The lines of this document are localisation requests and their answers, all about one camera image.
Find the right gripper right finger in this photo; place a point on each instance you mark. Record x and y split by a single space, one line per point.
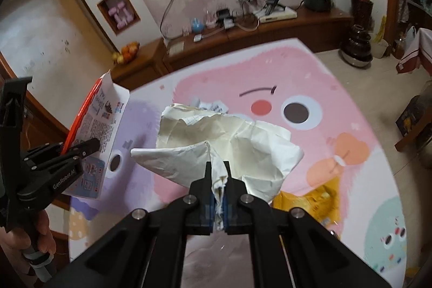
290 248

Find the dark stacked metal pot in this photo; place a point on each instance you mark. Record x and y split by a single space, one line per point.
355 47

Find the white paper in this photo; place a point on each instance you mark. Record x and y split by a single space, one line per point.
256 152

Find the crumpled silver green wrapper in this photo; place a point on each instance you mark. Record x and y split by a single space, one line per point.
214 106

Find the blue snow globe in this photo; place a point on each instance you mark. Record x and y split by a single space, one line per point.
197 26

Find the bowl of oranges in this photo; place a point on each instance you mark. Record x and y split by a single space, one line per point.
126 54

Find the white set-top box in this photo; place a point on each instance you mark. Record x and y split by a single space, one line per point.
277 15

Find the red white long box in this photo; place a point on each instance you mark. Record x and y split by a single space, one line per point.
99 117

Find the brown wooden tv cabinet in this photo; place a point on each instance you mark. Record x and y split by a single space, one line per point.
319 31

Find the dark tall stand with fruit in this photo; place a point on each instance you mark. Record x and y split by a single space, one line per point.
361 12

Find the pink dumbbells ornament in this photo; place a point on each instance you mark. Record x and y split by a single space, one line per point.
121 15

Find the side table with pink cloth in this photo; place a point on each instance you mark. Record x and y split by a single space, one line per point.
416 55

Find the cartoon printed tablecloth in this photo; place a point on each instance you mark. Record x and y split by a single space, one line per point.
273 116

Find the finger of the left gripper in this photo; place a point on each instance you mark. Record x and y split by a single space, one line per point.
74 154

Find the yellow gold snack wrapper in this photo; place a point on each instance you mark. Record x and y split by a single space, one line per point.
322 203

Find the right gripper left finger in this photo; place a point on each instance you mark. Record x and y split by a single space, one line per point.
145 249

